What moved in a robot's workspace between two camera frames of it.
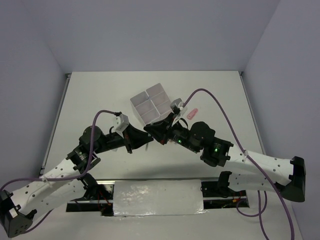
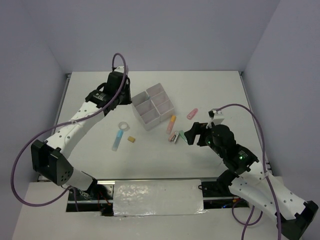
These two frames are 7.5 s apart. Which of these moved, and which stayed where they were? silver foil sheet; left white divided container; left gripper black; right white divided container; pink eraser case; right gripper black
Moved: left gripper black; right gripper black
Stayed: silver foil sheet; right white divided container; pink eraser case; left white divided container
